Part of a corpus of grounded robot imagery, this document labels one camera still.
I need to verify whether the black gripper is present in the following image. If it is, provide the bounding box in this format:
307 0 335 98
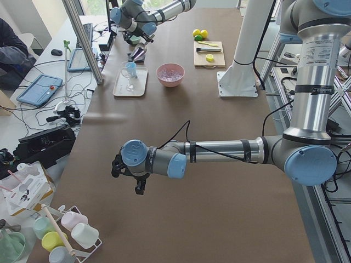
111 146 150 195
122 29 154 45

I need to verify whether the steel ice scoop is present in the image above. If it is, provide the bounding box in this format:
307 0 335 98
131 43 147 62

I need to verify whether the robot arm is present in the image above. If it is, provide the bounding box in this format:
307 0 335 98
111 1 350 195
110 0 196 44

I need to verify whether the light blue cup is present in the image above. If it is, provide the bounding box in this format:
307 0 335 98
126 62 137 77

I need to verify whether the clear ice cubes pile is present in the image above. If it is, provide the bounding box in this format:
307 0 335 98
157 68 183 82

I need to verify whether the mint green bowl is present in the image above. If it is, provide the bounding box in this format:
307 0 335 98
128 36 141 45

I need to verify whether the clear wine glass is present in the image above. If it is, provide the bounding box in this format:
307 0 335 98
121 62 134 92

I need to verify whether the black computer monitor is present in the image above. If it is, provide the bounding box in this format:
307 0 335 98
105 0 118 33

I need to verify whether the cream rabbit tray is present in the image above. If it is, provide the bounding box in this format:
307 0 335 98
112 67 148 97

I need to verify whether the pink bowl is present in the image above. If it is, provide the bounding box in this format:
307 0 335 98
156 63 185 88

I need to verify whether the upper whole lemon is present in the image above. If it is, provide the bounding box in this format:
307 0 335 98
193 28 201 37

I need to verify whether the whole lemon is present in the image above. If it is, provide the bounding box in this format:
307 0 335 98
193 28 201 37
194 35 202 41

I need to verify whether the lower whole lemon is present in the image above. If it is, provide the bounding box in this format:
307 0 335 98
194 35 202 41

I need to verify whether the yellow plastic knife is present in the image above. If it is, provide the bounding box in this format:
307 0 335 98
198 41 219 47

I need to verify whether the steel muddler black tip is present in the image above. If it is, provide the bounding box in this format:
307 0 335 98
196 47 222 53

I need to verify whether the blue teach pendant far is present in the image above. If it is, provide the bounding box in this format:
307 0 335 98
67 48 90 72

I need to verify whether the blue teach pendant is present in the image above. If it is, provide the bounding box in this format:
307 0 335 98
16 74 63 106
67 48 90 72

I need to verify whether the bamboo cutting board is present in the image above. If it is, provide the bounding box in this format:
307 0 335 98
194 41 226 67

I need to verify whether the lemon half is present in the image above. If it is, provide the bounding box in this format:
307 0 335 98
206 54 214 61

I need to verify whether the blue teach pendant near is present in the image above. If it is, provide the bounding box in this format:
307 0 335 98
16 74 63 106

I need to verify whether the white wire cup rack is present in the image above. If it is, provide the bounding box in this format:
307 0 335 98
41 204 103 262

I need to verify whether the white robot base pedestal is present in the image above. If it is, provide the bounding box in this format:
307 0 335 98
217 0 276 98

